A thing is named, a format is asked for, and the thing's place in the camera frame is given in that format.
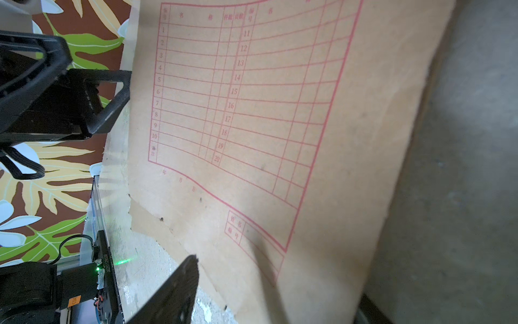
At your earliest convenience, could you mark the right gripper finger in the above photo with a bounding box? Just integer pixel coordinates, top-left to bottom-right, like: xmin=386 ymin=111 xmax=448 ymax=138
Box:
xmin=128 ymin=255 xmax=200 ymax=324

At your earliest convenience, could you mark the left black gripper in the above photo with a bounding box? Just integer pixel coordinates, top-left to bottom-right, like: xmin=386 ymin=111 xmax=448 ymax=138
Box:
xmin=1 ymin=31 xmax=132 ymax=142

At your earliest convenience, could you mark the brown kraft file bag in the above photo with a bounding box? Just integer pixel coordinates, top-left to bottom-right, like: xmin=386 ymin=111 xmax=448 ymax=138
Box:
xmin=128 ymin=1 xmax=455 ymax=323

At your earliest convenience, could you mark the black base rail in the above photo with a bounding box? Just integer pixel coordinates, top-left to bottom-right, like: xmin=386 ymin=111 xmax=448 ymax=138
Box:
xmin=93 ymin=230 xmax=124 ymax=324

